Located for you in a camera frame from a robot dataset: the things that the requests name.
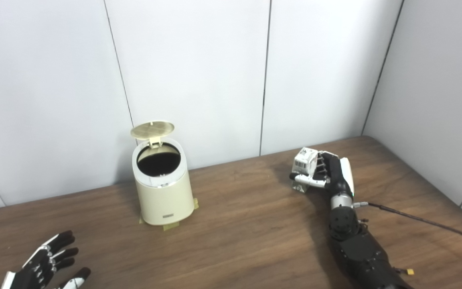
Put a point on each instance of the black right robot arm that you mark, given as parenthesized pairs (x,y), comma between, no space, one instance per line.
(359,249)

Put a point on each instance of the cream-colored round bin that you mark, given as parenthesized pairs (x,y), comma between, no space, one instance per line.
(165,200)

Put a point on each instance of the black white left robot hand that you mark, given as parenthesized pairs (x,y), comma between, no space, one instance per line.
(34,275)

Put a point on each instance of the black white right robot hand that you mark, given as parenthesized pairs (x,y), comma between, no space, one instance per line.
(337,176)

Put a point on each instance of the small white green milk carton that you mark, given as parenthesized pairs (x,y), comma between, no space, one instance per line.
(305,162)

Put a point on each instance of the cream round bin lid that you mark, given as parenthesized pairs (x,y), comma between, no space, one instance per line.
(152,129)

